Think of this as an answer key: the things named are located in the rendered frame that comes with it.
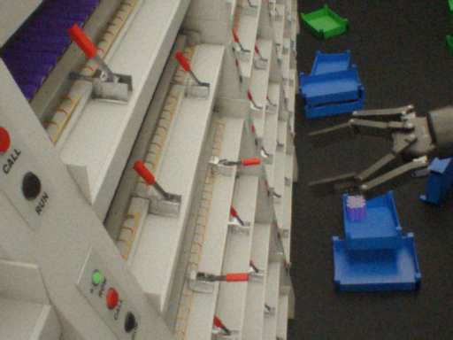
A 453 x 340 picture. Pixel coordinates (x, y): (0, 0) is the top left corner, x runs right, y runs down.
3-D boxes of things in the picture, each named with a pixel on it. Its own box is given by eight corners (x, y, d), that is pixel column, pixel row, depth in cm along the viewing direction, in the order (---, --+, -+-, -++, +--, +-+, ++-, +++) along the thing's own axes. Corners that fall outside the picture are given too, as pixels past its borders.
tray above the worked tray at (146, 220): (223, 63, 99) (229, 3, 90) (161, 334, 57) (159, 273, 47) (129, 50, 100) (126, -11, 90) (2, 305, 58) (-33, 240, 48)
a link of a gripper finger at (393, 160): (416, 150, 70) (423, 155, 69) (358, 193, 69) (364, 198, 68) (411, 131, 68) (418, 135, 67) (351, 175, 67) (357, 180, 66)
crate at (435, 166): (465, 162, 204) (447, 157, 209) (471, 127, 191) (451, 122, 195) (438, 207, 190) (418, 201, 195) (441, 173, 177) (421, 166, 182)
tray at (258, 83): (270, 50, 174) (275, 16, 164) (258, 163, 131) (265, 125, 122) (216, 42, 175) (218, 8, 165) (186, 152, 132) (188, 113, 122)
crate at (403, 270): (411, 244, 181) (412, 232, 176) (419, 289, 167) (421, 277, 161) (333, 248, 188) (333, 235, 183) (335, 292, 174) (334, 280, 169)
